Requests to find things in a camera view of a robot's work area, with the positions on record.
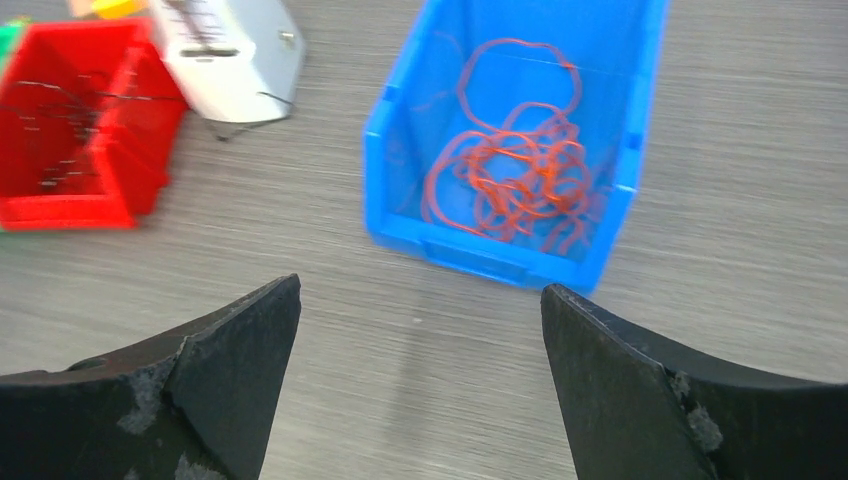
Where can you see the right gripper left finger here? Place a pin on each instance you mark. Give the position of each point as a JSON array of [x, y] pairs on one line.
[[194, 402]]

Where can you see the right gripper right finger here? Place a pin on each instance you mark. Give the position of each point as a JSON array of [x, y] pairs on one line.
[[638, 405]]

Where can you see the red plastic bin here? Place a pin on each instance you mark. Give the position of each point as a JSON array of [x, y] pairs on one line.
[[89, 117]]

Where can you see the green plastic bin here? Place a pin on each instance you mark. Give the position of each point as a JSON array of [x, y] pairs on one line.
[[11, 33]]

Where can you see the blue plastic bin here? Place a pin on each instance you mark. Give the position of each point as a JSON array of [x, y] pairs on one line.
[[508, 141]]

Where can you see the white metronome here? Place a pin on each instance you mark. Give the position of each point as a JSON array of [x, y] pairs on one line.
[[235, 61]]

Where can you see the yellow triangle toy rear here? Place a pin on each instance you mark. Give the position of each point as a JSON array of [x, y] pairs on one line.
[[115, 9]]

